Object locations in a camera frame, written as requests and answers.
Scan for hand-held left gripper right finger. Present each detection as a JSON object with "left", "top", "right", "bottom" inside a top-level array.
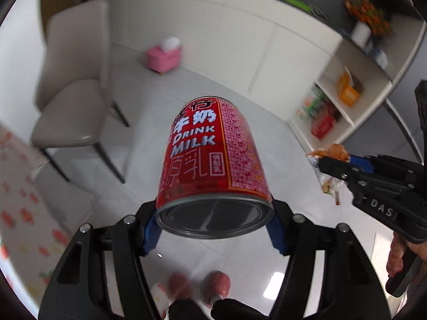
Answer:
[{"left": 265, "top": 200, "right": 392, "bottom": 320}]

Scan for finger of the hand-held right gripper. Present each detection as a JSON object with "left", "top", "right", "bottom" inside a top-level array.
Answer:
[
  {"left": 348, "top": 154, "right": 427, "bottom": 183},
  {"left": 318, "top": 156, "right": 415, "bottom": 194}
]

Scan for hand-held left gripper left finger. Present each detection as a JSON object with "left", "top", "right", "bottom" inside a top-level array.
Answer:
[{"left": 42, "top": 201, "right": 165, "bottom": 320}]

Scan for orange snack wrapper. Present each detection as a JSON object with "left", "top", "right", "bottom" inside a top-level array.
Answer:
[{"left": 305, "top": 143, "right": 351, "bottom": 205}]

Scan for red milk can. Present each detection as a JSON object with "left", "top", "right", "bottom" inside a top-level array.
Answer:
[{"left": 155, "top": 95, "right": 276, "bottom": 240}]

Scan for person's right hand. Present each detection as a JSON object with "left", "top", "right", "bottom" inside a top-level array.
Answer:
[{"left": 386, "top": 235, "right": 406, "bottom": 277}]

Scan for red carton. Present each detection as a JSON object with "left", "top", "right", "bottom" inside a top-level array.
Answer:
[{"left": 310, "top": 111, "right": 341, "bottom": 140}]

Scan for green packets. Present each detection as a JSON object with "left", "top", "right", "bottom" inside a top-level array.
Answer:
[{"left": 296, "top": 87, "right": 329, "bottom": 121}]

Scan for orange carton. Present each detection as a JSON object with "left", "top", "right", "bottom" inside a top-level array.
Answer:
[{"left": 335, "top": 68, "right": 363, "bottom": 107}]

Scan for white flower pot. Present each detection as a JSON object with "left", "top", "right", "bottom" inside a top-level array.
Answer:
[{"left": 351, "top": 22, "right": 372, "bottom": 46}]

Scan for floral strawberry tablecloth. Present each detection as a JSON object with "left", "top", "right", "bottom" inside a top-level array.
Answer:
[{"left": 0, "top": 122, "right": 73, "bottom": 307}]

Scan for white counter cabinet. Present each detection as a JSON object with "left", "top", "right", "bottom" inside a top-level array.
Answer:
[{"left": 110, "top": 0, "right": 427, "bottom": 149}]

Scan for beige dining chair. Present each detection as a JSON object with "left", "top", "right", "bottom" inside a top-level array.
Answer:
[{"left": 31, "top": 0, "right": 131, "bottom": 185}]

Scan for orange flower plant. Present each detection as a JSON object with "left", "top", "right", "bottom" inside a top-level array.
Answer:
[{"left": 343, "top": 0, "right": 395, "bottom": 36}]

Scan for green strip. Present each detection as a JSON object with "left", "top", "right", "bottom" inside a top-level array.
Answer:
[{"left": 282, "top": 0, "right": 313, "bottom": 13}]

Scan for pink bin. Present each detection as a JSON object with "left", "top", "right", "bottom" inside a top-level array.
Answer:
[{"left": 145, "top": 35, "right": 184, "bottom": 74}]

